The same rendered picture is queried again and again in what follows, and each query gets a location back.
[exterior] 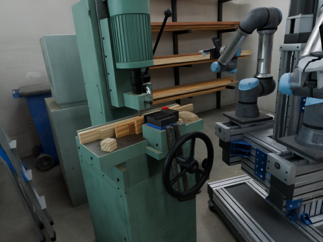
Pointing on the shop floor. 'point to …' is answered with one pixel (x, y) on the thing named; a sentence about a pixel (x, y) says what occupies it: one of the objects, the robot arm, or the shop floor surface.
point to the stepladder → (11, 165)
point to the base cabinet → (138, 209)
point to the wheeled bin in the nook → (40, 123)
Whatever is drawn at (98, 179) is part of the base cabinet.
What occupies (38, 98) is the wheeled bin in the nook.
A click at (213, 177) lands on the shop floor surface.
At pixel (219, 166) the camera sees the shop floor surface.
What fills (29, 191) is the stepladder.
